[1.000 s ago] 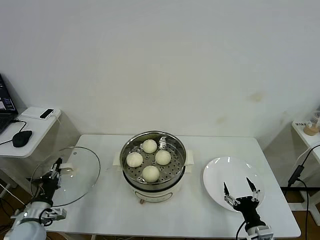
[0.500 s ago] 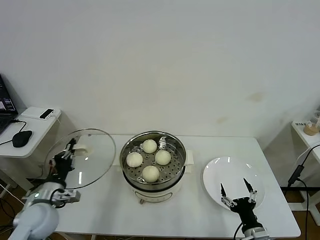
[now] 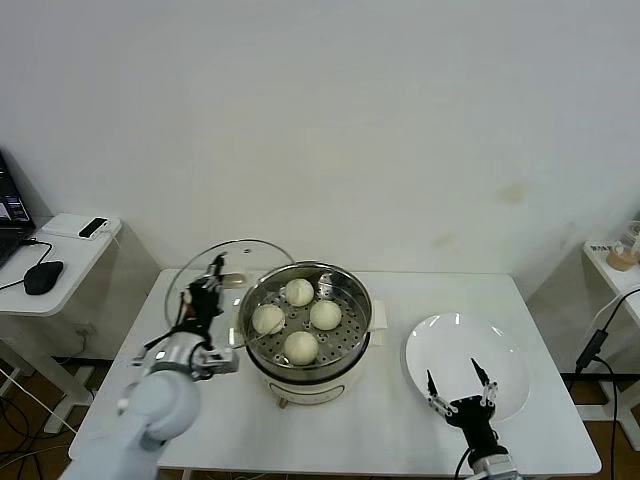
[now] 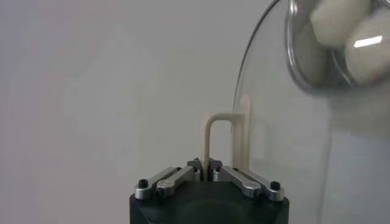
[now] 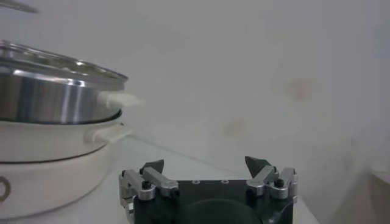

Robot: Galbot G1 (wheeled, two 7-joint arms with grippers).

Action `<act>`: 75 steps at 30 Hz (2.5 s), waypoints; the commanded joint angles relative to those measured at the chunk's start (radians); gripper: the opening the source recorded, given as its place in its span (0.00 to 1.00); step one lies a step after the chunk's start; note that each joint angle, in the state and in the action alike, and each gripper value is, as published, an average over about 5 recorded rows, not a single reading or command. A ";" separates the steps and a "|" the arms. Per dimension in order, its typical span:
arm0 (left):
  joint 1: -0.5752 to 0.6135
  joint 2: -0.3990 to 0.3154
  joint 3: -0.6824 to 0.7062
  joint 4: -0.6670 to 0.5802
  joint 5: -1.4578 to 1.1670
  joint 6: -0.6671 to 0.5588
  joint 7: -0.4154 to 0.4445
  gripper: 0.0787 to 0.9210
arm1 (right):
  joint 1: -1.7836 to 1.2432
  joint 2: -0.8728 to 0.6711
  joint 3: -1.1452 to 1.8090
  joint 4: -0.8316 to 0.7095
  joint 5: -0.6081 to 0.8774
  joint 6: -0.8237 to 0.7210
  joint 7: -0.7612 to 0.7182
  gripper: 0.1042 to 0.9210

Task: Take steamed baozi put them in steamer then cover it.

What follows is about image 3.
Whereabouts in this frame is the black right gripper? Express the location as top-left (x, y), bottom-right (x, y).
top-left (424, 357), bottom-right (501, 455)

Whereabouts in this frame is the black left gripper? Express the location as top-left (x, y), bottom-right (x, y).
top-left (182, 252), bottom-right (229, 335)

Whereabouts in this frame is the round glass pot lid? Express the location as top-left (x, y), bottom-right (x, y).
top-left (164, 238), bottom-right (296, 351)

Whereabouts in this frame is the white steamed baozi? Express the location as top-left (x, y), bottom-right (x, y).
top-left (251, 303), bottom-right (286, 335)
top-left (284, 277), bottom-right (315, 307)
top-left (309, 299), bottom-right (344, 331)
top-left (283, 330), bottom-right (320, 365)

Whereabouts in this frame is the stainless steel steamer basket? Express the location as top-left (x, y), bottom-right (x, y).
top-left (237, 259), bottom-right (374, 371)

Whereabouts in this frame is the round white plate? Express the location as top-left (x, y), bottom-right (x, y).
top-left (404, 312), bottom-right (532, 426)

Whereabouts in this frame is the small black white device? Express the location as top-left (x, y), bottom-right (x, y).
top-left (78, 216), bottom-right (110, 239)

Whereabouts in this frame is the white rounded laptop desk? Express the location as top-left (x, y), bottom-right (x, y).
top-left (0, 212), bottom-right (162, 435)

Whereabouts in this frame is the white electric cooker pot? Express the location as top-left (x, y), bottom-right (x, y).
top-left (227, 298), bottom-right (390, 409)

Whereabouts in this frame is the flat white box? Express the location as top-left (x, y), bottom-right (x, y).
top-left (40, 212), bottom-right (123, 240)

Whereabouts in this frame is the black computer mouse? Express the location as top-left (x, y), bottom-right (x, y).
top-left (24, 260), bottom-right (65, 295)

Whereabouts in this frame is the white narrow side table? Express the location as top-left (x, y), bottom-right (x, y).
top-left (524, 239), bottom-right (640, 436)

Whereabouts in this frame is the brown filled glass jar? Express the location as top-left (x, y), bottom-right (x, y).
top-left (606, 242), bottom-right (639, 271)

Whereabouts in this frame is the open black laptop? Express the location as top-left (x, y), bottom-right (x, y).
top-left (0, 147), bottom-right (38, 269)

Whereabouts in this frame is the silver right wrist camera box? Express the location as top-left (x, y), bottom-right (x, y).
top-left (469, 452), bottom-right (519, 480)

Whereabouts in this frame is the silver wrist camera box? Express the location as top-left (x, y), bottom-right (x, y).
top-left (469, 452), bottom-right (519, 480)
top-left (189, 347), bottom-right (239, 382)

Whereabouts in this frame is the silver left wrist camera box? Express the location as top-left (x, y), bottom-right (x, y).
top-left (189, 347), bottom-right (239, 382)

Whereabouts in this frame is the black power adapter with cable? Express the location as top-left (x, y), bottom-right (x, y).
top-left (573, 288), bottom-right (640, 480)

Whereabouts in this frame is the black mouse cable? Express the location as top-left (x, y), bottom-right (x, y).
top-left (19, 238), bottom-right (55, 265)

